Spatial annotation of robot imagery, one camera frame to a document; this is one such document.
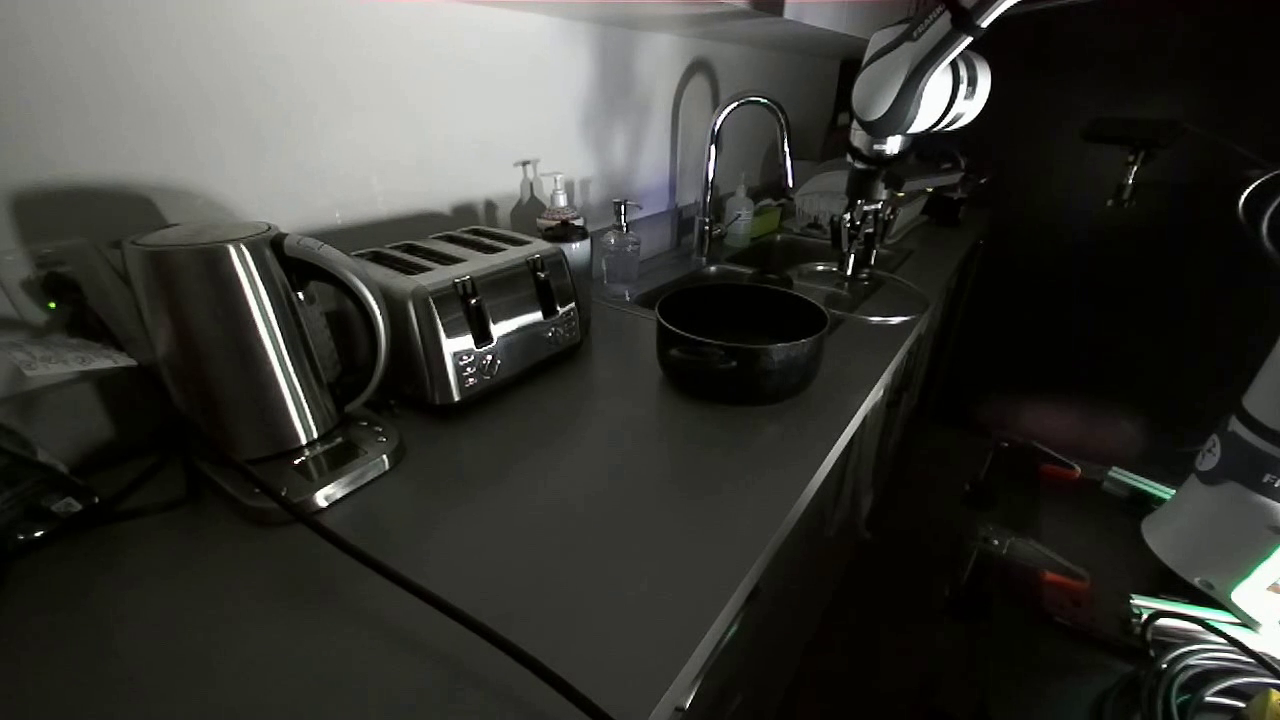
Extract chrome arched kitchen faucet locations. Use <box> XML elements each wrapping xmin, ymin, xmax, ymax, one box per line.
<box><xmin>697</xmin><ymin>89</ymin><xmax>805</xmax><ymax>263</ymax></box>

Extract black cooking pot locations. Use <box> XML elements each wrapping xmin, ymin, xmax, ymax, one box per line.
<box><xmin>651</xmin><ymin>276</ymin><xmax>838</xmax><ymax>409</ymax></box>

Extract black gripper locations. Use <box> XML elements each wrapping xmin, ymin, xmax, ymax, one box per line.
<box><xmin>831</xmin><ymin>150</ymin><xmax>899</xmax><ymax>285</ymax></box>

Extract crumpled light cloth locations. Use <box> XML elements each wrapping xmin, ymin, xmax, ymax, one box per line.
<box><xmin>0</xmin><ymin>314</ymin><xmax>179</xmax><ymax>409</ymax></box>

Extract bundle of light cables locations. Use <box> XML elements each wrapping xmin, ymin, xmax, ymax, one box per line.
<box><xmin>1127</xmin><ymin>590</ymin><xmax>1280</xmax><ymax>720</ymax></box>

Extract stainless steel electric kettle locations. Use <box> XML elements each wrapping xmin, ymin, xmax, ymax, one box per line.
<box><xmin>124</xmin><ymin>214</ymin><xmax>398</xmax><ymax>466</ymax></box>

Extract clear drinking glass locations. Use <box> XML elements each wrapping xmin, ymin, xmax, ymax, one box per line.
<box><xmin>510</xmin><ymin>156</ymin><xmax>555</xmax><ymax>241</ymax></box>

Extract stainless steel four-slot toaster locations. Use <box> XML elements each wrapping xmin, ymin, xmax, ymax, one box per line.
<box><xmin>350</xmin><ymin>224</ymin><xmax>591</xmax><ymax>410</ymax></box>

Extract double basin kitchen sink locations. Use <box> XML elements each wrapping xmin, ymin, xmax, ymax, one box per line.
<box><xmin>625</xmin><ymin>233</ymin><xmax>936</xmax><ymax>329</ymax></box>

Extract clamp with orange handle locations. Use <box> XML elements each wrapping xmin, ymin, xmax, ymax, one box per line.
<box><xmin>1019</xmin><ymin>444</ymin><xmax>1181</xmax><ymax>509</ymax></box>
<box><xmin>975</xmin><ymin>523</ymin><xmax>1113</xmax><ymax>630</ymax></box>

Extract soap dispenser bottle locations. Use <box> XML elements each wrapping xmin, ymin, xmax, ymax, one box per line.
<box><xmin>604</xmin><ymin>196</ymin><xmax>645</xmax><ymax>291</ymax></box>

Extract small metal canister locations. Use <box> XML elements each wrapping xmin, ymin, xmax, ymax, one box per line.
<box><xmin>538</xmin><ymin>211</ymin><xmax>601</xmax><ymax>285</ymax></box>

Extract black kettle power cord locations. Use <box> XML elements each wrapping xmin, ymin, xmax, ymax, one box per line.
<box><xmin>239</xmin><ymin>481</ymin><xmax>614</xmax><ymax>720</ymax></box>

